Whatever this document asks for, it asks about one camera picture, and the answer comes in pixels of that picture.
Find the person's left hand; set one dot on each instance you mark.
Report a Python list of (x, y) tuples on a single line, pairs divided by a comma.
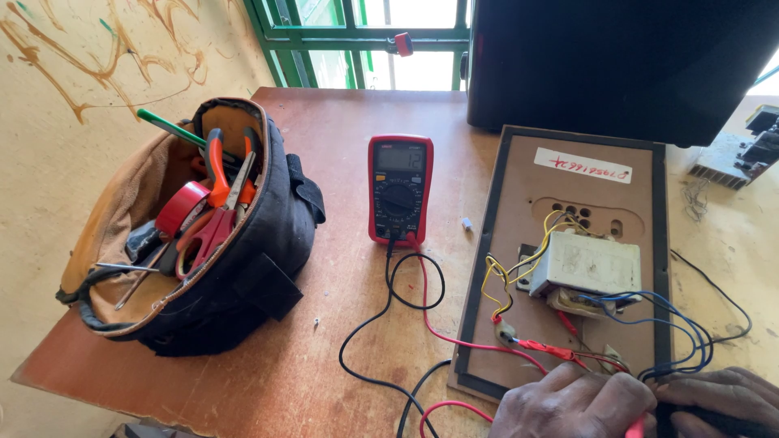
[(566, 404)]

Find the person's right hand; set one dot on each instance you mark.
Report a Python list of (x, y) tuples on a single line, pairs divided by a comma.
[(724, 389)]

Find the person's right fingers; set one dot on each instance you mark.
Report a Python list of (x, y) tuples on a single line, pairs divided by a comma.
[(718, 389)]

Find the person's left fingers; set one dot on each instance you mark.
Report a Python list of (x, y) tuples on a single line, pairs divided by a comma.
[(608, 389)]

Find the red multimeter probe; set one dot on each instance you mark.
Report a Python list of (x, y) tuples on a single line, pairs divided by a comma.
[(636, 429)]

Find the red alligator clip lead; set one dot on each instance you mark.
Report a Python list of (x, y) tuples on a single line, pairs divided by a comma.
[(548, 348)]

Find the white transformer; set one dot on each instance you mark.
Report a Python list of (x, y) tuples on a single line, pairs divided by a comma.
[(587, 264)]

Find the brown speaker back panel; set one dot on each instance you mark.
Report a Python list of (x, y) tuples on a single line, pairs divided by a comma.
[(523, 201)]

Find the small white plastic piece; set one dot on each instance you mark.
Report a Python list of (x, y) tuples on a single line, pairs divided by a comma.
[(467, 224)]

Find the white paper label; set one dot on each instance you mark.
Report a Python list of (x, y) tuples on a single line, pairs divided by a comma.
[(581, 165)]

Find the circuit board with heat sink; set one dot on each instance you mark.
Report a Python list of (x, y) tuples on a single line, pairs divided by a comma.
[(730, 161)]

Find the red digital multimeter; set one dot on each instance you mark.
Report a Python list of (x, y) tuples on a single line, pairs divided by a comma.
[(400, 188)]

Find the black speaker cabinet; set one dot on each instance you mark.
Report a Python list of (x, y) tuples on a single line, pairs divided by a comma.
[(608, 61)]

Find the black canvas tool bag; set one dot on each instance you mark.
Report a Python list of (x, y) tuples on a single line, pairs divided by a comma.
[(255, 261)]

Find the red window latch knob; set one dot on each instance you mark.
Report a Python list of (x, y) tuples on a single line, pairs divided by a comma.
[(403, 44)]

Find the red tape roll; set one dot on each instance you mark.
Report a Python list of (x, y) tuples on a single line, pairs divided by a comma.
[(179, 204)]

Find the thin metal screwdriver shaft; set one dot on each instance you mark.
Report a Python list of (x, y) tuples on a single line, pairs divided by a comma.
[(125, 266)]

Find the green window frame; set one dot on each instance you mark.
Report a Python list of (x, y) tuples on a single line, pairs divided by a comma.
[(365, 39)]

